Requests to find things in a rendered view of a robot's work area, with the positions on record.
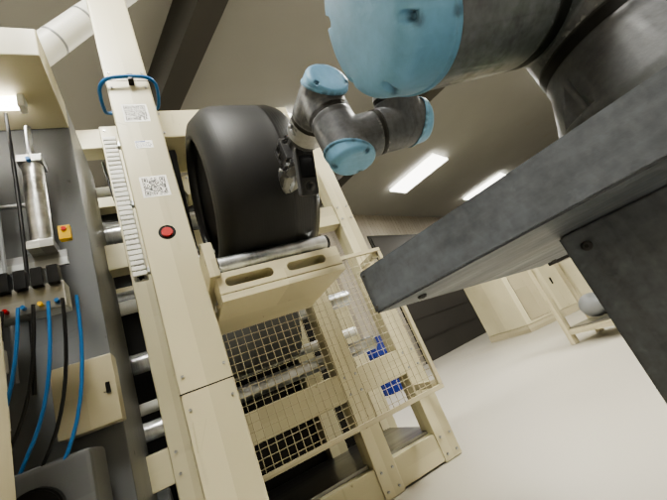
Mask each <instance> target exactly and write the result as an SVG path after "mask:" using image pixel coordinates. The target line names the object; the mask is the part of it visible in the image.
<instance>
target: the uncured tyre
mask: <svg viewBox="0 0 667 500"><path fill-rule="evenodd" d="M289 121H290V119H289V118H288V117H287V116H286V115H285V114H284V113H283V112H282V111H280V110H279V109H277V108H275V107H271V106H268V105H263V104H262V105H217V106H208V107H205V108H202V109H200V110H199V111H198V112H197V113H196V114H195V115H194V117H193V118H192V119H191V120H190V121H189V122H188V124H187V129H186V155H187V169H188V177H189V184H190V190H191V195H192V201H193V206H194V210H195V214H196V219H197V223H198V226H199V230H200V236H201V239H202V242H203V243H208V242H210V243H211V245H212V248H213V249H214V250H215V253H214V255H215V258H221V257H225V256H230V255H234V254H239V253H244V252H248V251H253V250H258V249H262V248H267V247H272V246H276V245H281V244H285V243H290V242H295V241H299V240H304V239H309V238H313V237H318V235H319V229H320V195H319V194H315V195H308V196H299V190H298V189H296V190H294V191H293V192H290V193H284V192H283V190H282V188H281V185H280V182H279V179H278V174H279V172H278V171H279V169H284V168H283V165H280V164H279V162H278V159H277V157H276V154H275V150H276V147H277V144H278V140H279V139H283V138H284V137H285V135H288V133H287V128H288V124H289ZM288 137H289V135H288Z"/></svg>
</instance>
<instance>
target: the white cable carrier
mask: <svg viewBox="0 0 667 500"><path fill-rule="evenodd" d="M102 139H103V142H104V148H105V153H106V157H107V162H108V166H109V170H110V174H111V179H112V183H113V188H114V192H115V197H116V201H117V206H118V211H119V215H120V220H121V225H122V229H123V234H124V237H125V242H126V246H127V251H128V256H129V261H130V266H131V270H132V275H133V278H134V281H135V283H140V282H144V281H149V276H148V275H149V274H151V272H150V268H149V267H147V268H146V264H145V260H144V255H143V251H142V247H141V242H140V238H139V234H138V230H137V225H136V221H135V217H134V212H133V208H135V205H134V201H133V200H130V195H129V191H128V187H127V183H126V179H125V175H124V171H123V166H122V162H121V158H120V154H119V150H121V147H120V143H119V142H118V143H117V141H116V138H115V136H113V137H102Z"/></svg>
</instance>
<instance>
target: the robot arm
mask: <svg viewBox="0 0 667 500"><path fill-rule="evenodd" d="M325 10H326V16H329V17H330V20H331V27H330V28H329V34H330V38H331V42H332V45H333V51H334V53H335V56H336V58H337V61H338V63H339V65H340V67H341V69H342V70H343V72H344V74H345V75H346V77H347V78H348V80H349V81H351V82H353V84H354V86H355V87H356V88H357V89H358V90H359V91H361V92H362V93H364V94H366V95H368V96H370V97H372V102H373V106H374V109H372V110H368V111H365V112H361V113H358V114H354V113H353V111H352V109H351V107H350V106H349V104H348V102H347V100H346V99H345V94H346V93H347V92H348V81H347V78H346V77H345V75H344V74H343V73H342V72H341V71H339V70H338V69H336V68H334V67H332V66H330V65H327V64H313V65H310V66H309V67H308V68H307V69H306V70H305V73H304V76H303V77H302V79H301V85H300V88H299V91H298V95H297V98H296V101H295V104H294V108H293V111H292V115H291V118H290V121H289V124H288V128H287V133H288V135H289V137H288V135H285V137H284V138H283V139H279V140H278V144H277V147H276V150H275V154H276V157H277V159H278V162H279V164H280V165H283V168H284V169H279V171H278V172H279V174H278V179H279V182H280V185H281V188H282V190H283V192H284V193H290V192H293V191H294V190H296V189H298V190H299V196H308V195H315V194H318V193H319V186H318V179H317V173H316V166H315V159H314V152H313V151H314V150H315V149H317V148H321V150H322V152H323V154H324V158H325V160H326V161H327V163H328V164H329V165H330V167H331V169H332V170H333V171H334V172H335V173H336V174H338V175H342V176H350V175H354V174H357V173H358V172H360V171H364V170H365V169H367V168H368V167H369V166H370V165H371V164H372V163H373V161H374V159H375V158H376V157H379V156H381V155H383V154H387V153H390V152H394V151H397V150H400V149H404V148H407V147H409V148H410V147H414V146H415V145H417V144H420V143H423V142H425V141H426V140H427V139H428V138H429V137H430V135H431V133H432V131H433V127H434V111H433V108H432V106H431V104H430V102H429V100H428V99H426V98H424V97H422V96H418V95H419V94H422V93H425V92H427V91H430V90H434V89H438V88H442V87H446V86H450V85H454V84H458V83H462V82H466V81H470V80H474V79H478V78H482V77H486V76H490V75H494V74H498V73H503V72H507V71H511V70H516V69H519V68H523V67H524V68H526V69H527V70H528V71H529V73H530V74H531V75H532V76H533V78H534V79H535V80H536V82H537V83H538V84H539V86H540V87H541V88H542V90H543V91H544V92H545V94H546V95H547V96H548V98H549V99H550V100H551V102H552V106H553V111H554V116H555V121H556V126H557V131H558V136H559V139H560V138H561V137H563V136H564V135H566V134H567V133H569V132H570V131H571V130H573V129H574V128H576V127H577V126H579V125H580V124H582V123H583V122H585V121H586V120H588V119H589V118H591V117H592V116H594V115H595V114H597V113H598V112H600V111H601V110H603V109H604V108H606V107H607V106H609V105H610V104H612V103H613V102H614V101H616V100H617V99H619V98H620V97H621V96H622V95H624V94H625V93H627V92H628V91H630V90H631V89H633V88H634V87H636V86H637V85H639V84H640V83H642V82H643V81H645V80H646V79H648V78H649V77H651V76H652V75H653V74H655V73H656V72H658V71H659V70H661V69H662V68H664V67H665V66H667V0H325ZM286 136H287V137H286ZM286 140H288V141H286ZM277 150H278V151H277Z"/></svg>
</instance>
